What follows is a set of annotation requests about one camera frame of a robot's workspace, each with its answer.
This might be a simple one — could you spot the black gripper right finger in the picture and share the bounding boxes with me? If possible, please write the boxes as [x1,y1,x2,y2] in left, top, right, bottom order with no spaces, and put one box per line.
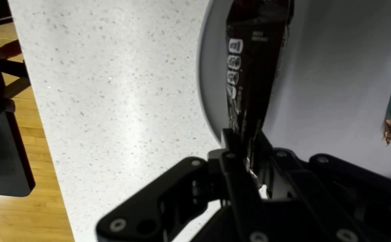
[247,132,391,242]

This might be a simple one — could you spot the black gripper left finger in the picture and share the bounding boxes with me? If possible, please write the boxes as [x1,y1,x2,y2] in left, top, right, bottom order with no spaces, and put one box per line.
[94,127,268,242]

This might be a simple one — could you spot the brown snack bar wrapper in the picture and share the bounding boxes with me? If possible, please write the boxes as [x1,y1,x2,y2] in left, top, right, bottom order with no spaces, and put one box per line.
[223,0,295,136]

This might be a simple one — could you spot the grey round plate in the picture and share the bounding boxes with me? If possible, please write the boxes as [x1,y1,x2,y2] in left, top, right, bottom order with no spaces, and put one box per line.
[196,0,391,180]

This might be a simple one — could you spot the black stand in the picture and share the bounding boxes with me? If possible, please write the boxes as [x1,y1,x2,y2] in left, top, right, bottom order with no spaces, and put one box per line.
[0,0,36,199]

